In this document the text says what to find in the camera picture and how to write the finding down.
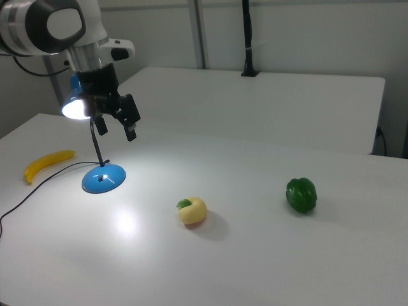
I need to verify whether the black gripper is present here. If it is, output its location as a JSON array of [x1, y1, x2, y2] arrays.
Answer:
[[76, 62, 142, 142]]

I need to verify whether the blue desk lamp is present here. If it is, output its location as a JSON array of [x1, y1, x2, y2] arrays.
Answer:
[[61, 72, 127, 194]]

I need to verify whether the yellow banana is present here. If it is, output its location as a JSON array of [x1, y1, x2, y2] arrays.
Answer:
[[24, 149, 77, 186]]

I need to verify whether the yellow apple with green leaf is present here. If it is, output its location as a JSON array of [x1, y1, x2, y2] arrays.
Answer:
[[175, 196, 208, 227]]

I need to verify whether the white rectangular side table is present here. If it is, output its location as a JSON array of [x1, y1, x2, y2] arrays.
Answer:
[[101, 66, 387, 156]]

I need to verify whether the green bell pepper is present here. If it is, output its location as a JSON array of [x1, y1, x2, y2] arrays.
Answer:
[[284, 177, 319, 215]]

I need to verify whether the black lamp power cable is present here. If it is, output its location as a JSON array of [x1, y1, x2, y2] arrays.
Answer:
[[0, 161, 102, 238]]

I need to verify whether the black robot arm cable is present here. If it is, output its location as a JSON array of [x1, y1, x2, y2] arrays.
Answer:
[[13, 55, 70, 77]]

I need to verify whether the grey metal wall post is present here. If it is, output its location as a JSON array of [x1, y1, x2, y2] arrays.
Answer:
[[190, 0, 210, 69]]

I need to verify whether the black clamped pole mount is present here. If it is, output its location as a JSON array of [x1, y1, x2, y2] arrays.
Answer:
[[240, 0, 260, 78]]

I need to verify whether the black cable at table side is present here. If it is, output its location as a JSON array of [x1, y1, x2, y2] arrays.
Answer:
[[375, 126, 388, 157]]

